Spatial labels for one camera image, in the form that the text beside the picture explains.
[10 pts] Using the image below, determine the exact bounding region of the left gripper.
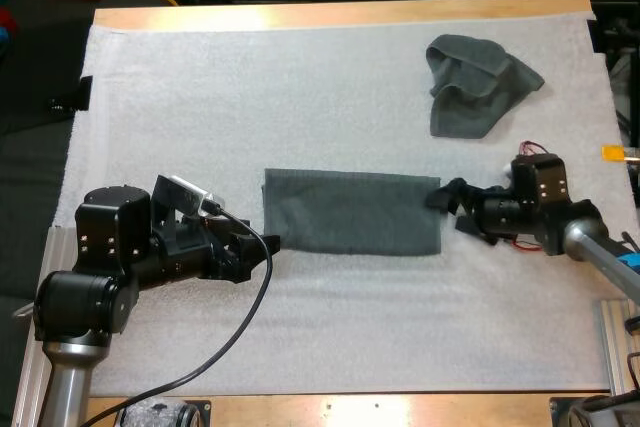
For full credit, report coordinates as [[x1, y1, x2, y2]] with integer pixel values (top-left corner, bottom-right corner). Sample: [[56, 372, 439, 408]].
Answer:
[[148, 174, 282, 289]]

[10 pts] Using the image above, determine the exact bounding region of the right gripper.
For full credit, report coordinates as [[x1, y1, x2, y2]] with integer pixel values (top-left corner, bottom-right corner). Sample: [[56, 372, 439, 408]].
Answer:
[[423, 177, 542, 248]]

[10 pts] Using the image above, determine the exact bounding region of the grey-green towel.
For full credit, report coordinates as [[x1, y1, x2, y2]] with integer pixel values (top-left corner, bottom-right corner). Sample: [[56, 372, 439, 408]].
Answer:
[[260, 167, 442, 258], [424, 33, 546, 141]]

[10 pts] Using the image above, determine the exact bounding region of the crumpled grey-green towel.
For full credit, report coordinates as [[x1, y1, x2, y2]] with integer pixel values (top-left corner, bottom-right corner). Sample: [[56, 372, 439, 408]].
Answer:
[[424, 33, 546, 141]]

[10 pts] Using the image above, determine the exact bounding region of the dark table clamp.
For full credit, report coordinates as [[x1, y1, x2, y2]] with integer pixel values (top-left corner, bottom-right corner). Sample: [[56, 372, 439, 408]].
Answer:
[[48, 75, 94, 113]]

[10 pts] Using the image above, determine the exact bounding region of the black camera cable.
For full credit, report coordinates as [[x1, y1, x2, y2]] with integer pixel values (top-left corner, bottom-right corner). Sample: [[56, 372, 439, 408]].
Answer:
[[78, 201, 275, 427]]

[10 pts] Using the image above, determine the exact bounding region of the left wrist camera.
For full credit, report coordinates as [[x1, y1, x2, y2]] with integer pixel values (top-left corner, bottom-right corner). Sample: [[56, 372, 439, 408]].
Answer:
[[168, 174, 227, 222]]

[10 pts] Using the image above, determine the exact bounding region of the ribbed aluminium rail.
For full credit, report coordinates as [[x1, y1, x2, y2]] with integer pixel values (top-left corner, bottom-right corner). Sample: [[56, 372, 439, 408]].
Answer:
[[593, 298, 640, 394], [11, 225, 77, 427]]

